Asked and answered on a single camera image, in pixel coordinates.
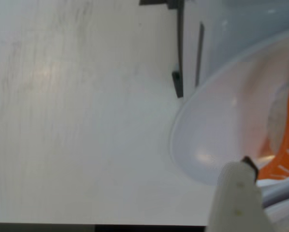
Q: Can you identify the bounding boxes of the translucent white plate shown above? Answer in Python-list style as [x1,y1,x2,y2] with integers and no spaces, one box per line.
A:
[169,41,289,187]

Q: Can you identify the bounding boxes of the dark grey toy rail track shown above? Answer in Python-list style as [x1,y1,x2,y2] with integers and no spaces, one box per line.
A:
[139,0,185,99]

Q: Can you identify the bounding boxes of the orange salmon sushi toy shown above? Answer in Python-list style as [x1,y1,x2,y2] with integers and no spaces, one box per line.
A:
[257,86,289,181]

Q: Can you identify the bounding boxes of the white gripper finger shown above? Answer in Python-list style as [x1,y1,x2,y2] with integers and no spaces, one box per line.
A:
[206,156,271,232]
[256,173,289,232]

